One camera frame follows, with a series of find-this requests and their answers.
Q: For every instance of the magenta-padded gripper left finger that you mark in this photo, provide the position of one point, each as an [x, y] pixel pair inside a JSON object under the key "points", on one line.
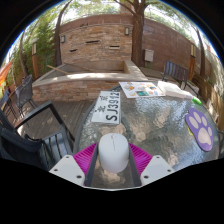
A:
{"points": [[68, 168]]}

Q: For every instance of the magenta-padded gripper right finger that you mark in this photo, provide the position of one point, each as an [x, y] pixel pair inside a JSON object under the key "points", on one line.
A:
{"points": [[156, 168]]}

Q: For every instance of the white computer mouse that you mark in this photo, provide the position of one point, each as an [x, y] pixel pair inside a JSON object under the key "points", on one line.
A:
{"points": [[113, 153]]}

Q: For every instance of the purple paw-shaped mouse pad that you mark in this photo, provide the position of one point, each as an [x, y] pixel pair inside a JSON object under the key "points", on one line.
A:
{"points": [[200, 128]]}

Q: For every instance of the yellow paper piece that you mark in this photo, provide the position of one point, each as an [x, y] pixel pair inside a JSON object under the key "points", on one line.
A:
{"points": [[189, 131]]}

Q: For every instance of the black slatted garden chair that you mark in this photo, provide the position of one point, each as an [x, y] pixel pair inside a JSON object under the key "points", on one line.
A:
{"points": [[20, 143]]}

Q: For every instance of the white licence plate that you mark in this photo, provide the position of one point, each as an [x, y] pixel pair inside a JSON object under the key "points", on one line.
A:
{"points": [[106, 107]]}

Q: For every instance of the white wrapped packet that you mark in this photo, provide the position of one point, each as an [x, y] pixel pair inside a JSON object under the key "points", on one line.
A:
{"points": [[186, 95]]}

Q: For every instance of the colourful printed sheet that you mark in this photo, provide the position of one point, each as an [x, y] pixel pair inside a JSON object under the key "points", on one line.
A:
{"points": [[141, 90]]}

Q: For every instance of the white flat box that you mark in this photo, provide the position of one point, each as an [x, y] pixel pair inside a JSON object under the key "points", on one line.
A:
{"points": [[165, 87], [176, 89]]}

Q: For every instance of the dark slat-backed armchair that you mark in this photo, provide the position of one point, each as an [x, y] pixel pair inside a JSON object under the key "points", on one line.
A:
{"points": [[175, 70]]}

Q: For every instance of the wooden stick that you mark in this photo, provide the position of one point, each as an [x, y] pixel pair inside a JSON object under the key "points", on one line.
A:
{"points": [[58, 69]]}

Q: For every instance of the tree trunk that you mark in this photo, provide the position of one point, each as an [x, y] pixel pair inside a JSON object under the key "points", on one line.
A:
{"points": [[137, 36]]}

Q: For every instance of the wooden lamp post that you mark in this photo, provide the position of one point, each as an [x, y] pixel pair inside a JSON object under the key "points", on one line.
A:
{"points": [[192, 61], [35, 60]]}

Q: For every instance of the grey wall utility box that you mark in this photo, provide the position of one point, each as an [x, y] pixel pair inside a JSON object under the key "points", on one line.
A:
{"points": [[149, 55]]}

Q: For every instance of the wall lamp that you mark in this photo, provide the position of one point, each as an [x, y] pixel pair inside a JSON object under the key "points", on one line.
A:
{"points": [[62, 38], [127, 31]]}

